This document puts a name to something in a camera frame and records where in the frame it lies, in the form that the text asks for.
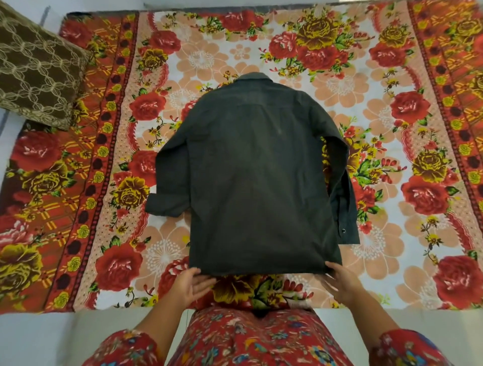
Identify person's right forearm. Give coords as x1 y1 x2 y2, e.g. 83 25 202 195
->
339 296 401 353

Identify person's right hand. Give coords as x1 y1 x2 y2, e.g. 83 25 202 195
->
320 260 365 308

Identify person's left hand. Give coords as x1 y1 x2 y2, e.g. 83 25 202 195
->
166 266 218 312

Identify red floral dress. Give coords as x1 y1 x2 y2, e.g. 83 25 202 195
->
81 305 455 366

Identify bed with floral sheet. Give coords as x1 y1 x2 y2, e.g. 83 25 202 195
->
0 0 483 366

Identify brown patterned pillow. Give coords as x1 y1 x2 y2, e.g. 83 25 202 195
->
0 2 93 132

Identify black shirt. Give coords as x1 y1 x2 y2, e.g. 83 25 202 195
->
144 71 361 278

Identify person's left forearm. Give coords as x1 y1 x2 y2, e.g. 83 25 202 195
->
137 301 191 362

